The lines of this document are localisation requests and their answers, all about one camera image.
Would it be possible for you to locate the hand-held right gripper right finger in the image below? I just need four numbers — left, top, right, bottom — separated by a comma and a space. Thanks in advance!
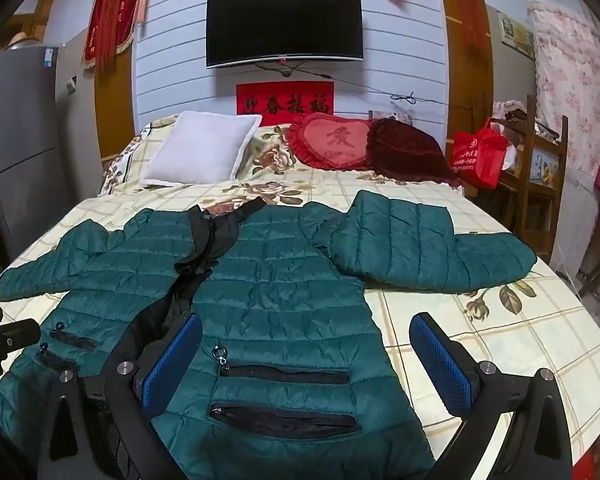
409, 312, 588, 480

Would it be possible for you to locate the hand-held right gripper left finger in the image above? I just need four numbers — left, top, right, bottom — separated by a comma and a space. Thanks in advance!
35, 312, 204, 480

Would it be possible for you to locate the green puffer jacket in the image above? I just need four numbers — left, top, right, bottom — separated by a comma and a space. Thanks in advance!
0, 190, 538, 480

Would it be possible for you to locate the floral checked bed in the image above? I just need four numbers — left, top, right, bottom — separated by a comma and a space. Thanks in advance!
0, 115, 600, 480

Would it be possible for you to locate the grey refrigerator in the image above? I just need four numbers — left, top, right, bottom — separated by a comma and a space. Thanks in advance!
0, 42, 74, 261

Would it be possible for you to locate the red shopping bag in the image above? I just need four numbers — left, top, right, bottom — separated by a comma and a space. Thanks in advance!
449, 117, 510, 190

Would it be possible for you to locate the white square pillow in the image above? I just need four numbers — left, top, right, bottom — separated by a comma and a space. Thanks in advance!
139, 111, 264, 185

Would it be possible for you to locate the dark red velvet pillow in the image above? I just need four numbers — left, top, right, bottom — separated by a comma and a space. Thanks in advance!
367, 119, 464, 189

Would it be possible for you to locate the wooden chair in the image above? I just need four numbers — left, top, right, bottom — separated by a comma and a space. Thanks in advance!
495, 94, 570, 264

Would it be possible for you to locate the red heart pillow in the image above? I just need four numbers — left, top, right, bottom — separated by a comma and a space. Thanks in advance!
286, 114, 377, 171

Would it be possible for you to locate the pink floral hanging cloth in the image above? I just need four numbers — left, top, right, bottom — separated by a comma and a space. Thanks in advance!
527, 0, 600, 179

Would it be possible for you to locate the red tasselled pennant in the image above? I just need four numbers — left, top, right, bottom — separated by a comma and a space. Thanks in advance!
82, 0, 151, 74

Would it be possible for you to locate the red wall banner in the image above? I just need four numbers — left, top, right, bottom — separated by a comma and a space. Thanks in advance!
236, 81, 335, 127

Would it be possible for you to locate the black wall cable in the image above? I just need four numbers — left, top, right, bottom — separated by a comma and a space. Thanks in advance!
255, 61, 447, 107

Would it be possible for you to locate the small wall calendar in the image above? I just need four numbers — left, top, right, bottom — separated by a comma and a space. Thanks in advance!
500, 12, 536, 59

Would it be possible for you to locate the black wall television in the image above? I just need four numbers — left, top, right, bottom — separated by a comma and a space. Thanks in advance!
206, 0, 365, 70

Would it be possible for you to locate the red knot wall ornament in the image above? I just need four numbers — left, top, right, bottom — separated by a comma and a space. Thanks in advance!
447, 0, 492, 62

